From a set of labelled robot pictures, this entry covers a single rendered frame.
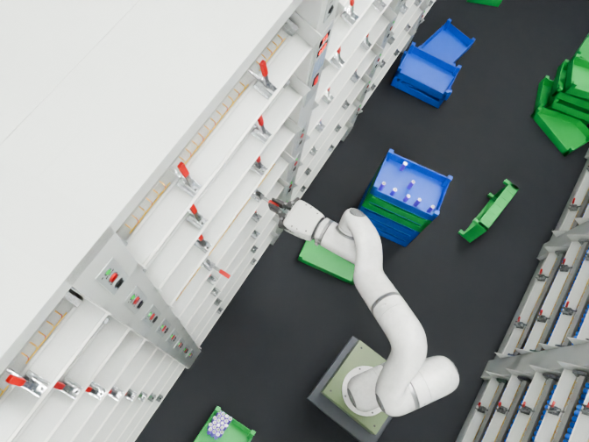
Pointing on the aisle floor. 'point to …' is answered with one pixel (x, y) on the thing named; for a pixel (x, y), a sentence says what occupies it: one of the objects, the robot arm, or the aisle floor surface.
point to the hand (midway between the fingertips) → (276, 205)
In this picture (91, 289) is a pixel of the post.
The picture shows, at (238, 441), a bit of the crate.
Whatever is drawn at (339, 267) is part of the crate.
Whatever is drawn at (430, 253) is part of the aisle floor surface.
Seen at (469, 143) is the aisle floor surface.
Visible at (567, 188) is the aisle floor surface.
